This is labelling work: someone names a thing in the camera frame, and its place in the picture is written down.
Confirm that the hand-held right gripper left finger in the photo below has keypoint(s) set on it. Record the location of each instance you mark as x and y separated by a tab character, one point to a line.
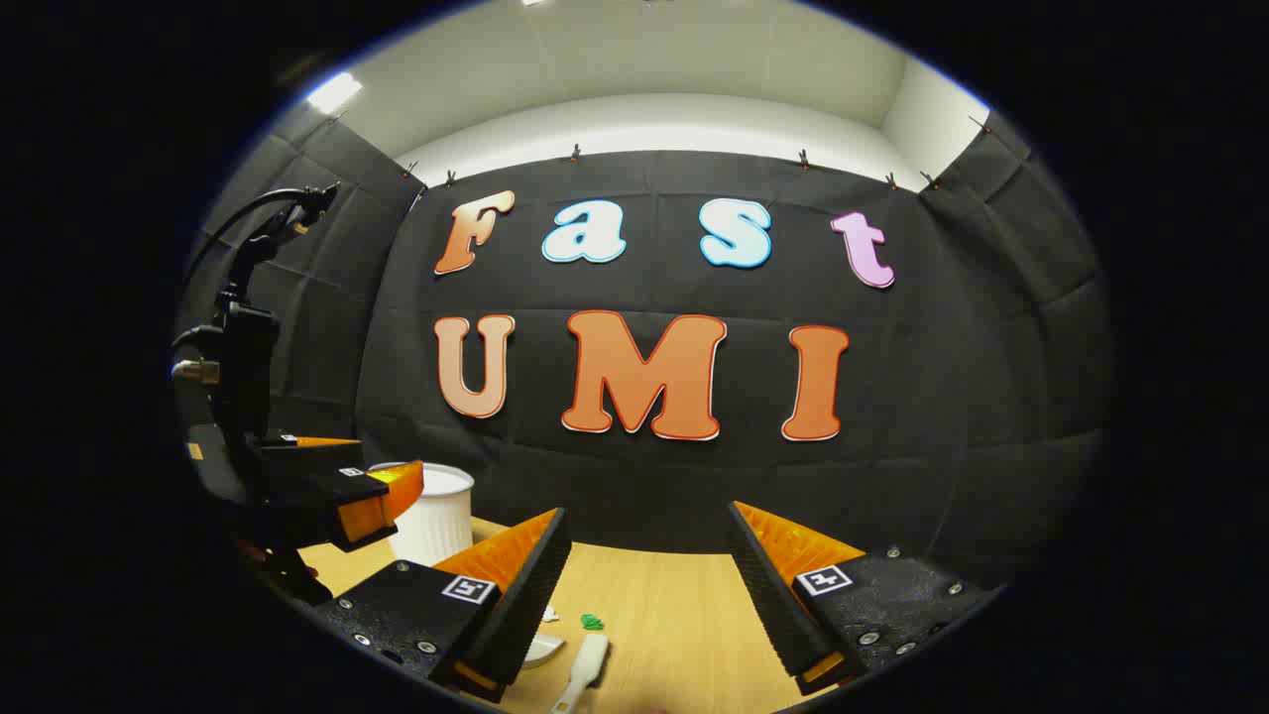
516	605

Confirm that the small grey broom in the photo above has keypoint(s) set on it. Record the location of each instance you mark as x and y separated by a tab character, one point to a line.
590	659

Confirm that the ceiling light panel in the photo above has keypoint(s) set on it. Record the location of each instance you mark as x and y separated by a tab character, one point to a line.
334	92

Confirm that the grey dustpan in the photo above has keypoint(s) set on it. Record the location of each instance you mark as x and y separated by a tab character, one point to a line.
543	650

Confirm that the wooden desktop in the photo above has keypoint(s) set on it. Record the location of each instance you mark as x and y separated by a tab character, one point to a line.
674	615

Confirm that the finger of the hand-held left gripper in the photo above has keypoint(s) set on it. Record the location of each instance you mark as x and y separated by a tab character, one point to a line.
307	456
362	511

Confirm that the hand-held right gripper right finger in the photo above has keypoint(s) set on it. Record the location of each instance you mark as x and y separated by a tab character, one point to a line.
768	595

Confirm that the white ribbed garbage bin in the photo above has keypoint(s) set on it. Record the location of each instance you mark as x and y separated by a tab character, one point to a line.
436	526

